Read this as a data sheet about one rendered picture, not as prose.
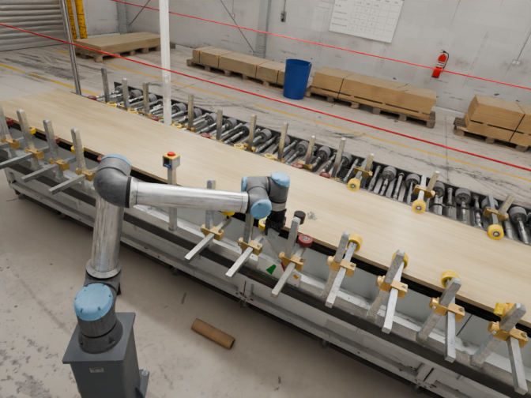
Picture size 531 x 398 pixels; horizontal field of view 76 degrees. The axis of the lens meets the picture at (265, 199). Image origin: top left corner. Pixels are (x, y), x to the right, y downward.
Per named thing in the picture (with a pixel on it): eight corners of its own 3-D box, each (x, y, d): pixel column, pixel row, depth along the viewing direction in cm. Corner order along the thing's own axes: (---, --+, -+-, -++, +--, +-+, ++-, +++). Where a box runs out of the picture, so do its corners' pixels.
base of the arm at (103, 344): (117, 353, 153) (114, 340, 148) (72, 354, 150) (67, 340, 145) (127, 317, 169) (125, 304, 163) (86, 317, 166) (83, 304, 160)
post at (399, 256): (372, 323, 176) (404, 255, 149) (365, 320, 177) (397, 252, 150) (373, 318, 178) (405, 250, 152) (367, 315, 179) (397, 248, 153)
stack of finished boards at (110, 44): (168, 43, 941) (168, 36, 931) (102, 54, 749) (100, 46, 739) (145, 38, 960) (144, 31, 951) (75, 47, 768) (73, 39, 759)
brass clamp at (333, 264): (351, 278, 166) (353, 271, 164) (325, 267, 170) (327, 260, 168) (353, 270, 171) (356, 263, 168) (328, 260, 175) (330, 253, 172)
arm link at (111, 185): (86, 183, 113) (276, 200, 134) (93, 165, 123) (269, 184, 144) (87, 212, 119) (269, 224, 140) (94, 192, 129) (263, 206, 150)
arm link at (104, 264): (80, 303, 158) (88, 165, 121) (88, 275, 172) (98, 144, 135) (115, 304, 163) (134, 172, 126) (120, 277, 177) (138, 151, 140)
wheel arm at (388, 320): (389, 334, 141) (392, 329, 139) (380, 330, 142) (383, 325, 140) (402, 262, 180) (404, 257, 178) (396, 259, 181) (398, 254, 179)
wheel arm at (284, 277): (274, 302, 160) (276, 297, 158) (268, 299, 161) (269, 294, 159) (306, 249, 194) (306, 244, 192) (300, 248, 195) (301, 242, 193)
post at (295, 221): (283, 287, 192) (299, 221, 166) (277, 285, 193) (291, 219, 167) (285, 283, 195) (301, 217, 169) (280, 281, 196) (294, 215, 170)
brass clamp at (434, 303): (459, 323, 152) (465, 316, 149) (428, 310, 156) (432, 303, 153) (459, 313, 156) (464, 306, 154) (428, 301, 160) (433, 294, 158)
